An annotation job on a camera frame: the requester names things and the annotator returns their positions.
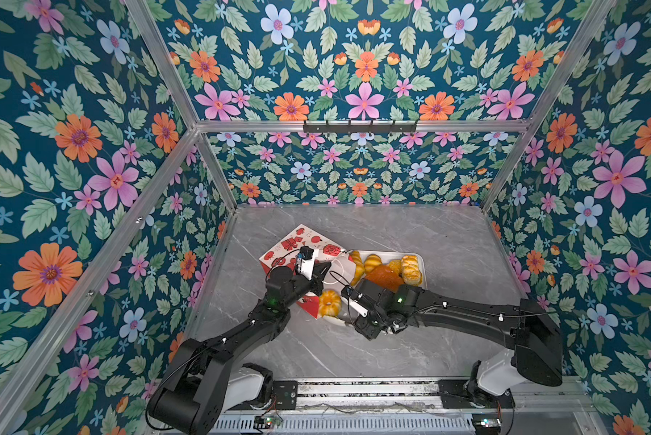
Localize yellow pumpkin shaped bread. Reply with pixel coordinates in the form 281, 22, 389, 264
318, 290, 342, 317

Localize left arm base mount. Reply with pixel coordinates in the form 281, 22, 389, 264
235, 380, 299, 411

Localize white plastic tray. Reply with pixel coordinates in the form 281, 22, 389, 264
320, 250, 427, 326

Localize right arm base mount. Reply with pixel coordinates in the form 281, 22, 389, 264
437, 379, 516, 411

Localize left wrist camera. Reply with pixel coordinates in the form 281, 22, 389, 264
295, 246, 319, 280

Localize pale striped bread loaf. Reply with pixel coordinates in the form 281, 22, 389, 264
401, 255, 423, 286

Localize large orange ring bread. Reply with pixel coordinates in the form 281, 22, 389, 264
387, 259, 402, 276

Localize red white paper bag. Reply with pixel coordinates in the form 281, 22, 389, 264
259, 224, 356, 319

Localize yellow striped croissant bread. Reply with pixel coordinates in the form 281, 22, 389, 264
349, 250, 365, 286

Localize black hook rail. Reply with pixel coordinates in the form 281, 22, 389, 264
302, 120, 418, 134

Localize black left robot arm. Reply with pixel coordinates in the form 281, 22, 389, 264
145, 261, 332, 434

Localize orange brown croissant bread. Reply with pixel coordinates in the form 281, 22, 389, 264
364, 265, 404, 293

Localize striped yellow bread roll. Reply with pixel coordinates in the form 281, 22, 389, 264
363, 254, 383, 274

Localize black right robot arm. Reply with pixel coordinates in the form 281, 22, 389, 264
342, 279, 564, 402

